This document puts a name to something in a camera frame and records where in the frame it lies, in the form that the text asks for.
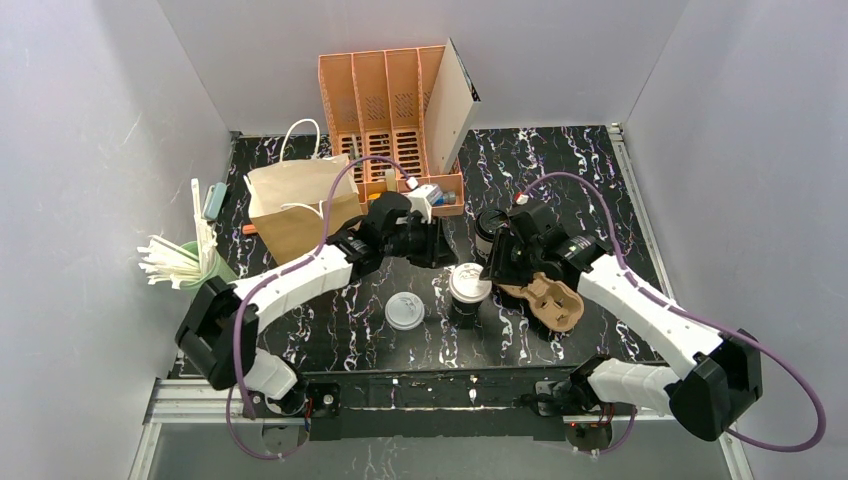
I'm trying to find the white paper coffee cup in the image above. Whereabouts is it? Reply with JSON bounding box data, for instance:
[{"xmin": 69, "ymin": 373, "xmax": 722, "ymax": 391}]
[{"xmin": 474, "ymin": 235, "xmax": 493, "ymax": 261}]

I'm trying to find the black cup lid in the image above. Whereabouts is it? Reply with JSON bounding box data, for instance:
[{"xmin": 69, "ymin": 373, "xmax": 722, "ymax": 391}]
[{"xmin": 474, "ymin": 209, "xmax": 508, "ymax": 242}]

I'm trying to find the white plastic cup lid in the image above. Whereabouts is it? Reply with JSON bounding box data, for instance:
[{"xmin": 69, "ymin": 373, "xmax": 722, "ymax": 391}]
[{"xmin": 384, "ymin": 292, "xmax": 425, "ymax": 331}]

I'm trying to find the brown paper takeout bag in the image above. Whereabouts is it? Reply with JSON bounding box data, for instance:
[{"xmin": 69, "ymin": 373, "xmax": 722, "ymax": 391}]
[{"xmin": 244, "ymin": 151, "xmax": 363, "ymax": 265}]

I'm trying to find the black paper coffee cup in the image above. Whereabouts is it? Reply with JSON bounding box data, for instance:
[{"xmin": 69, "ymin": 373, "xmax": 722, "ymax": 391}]
[{"xmin": 450, "ymin": 293, "xmax": 486, "ymax": 329}]

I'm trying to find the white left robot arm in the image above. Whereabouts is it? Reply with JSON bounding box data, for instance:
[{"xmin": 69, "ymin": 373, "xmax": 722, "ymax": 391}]
[{"xmin": 175, "ymin": 184, "xmax": 457, "ymax": 401}]

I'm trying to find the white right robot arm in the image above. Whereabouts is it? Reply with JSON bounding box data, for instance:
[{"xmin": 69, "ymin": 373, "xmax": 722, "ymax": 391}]
[{"xmin": 474, "ymin": 199, "xmax": 763, "ymax": 441}]

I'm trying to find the blue grey glue bottle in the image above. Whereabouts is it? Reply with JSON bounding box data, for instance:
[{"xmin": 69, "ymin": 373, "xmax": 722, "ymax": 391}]
[{"xmin": 441, "ymin": 191, "xmax": 457, "ymax": 205}]

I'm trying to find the orange desktop file organizer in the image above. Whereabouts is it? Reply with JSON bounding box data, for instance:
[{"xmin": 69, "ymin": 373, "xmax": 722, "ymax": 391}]
[{"xmin": 318, "ymin": 45, "xmax": 465, "ymax": 217}]

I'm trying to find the white board panel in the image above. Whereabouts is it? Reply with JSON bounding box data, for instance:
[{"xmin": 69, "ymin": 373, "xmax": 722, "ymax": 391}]
[{"xmin": 424, "ymin": 38, "xmax": 481, "ymax": 176}]

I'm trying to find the green cup holder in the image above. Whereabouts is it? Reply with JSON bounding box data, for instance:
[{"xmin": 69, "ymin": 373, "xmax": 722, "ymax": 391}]
[{"xmin": 177, "ymin": 252, "xmax": 238, "ymax": 291}]

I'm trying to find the teal eraser case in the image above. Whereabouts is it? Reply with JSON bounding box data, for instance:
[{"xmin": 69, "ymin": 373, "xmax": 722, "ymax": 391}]
[{"xmin": 201, "ymin": 182, "xmax": 227, "ymax": 222}]

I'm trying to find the white wrapped straws bundle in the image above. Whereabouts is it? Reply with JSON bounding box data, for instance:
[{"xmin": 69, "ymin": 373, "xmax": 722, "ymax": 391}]
[{"xmin": 136, "ymin": 178, "xmax": 217, "ymax": 289}]

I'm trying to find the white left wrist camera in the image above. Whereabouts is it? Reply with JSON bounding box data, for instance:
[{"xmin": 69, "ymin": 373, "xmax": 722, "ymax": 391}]
[{"xmin": 405, "ymin": 177, "xmax": 443, "ymax": 223}]

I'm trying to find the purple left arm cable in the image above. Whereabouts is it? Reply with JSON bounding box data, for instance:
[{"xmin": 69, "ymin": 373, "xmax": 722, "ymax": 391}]
[{"xmin": 227, "ymin": 155, "xmax": 415, "ymax": 462}]

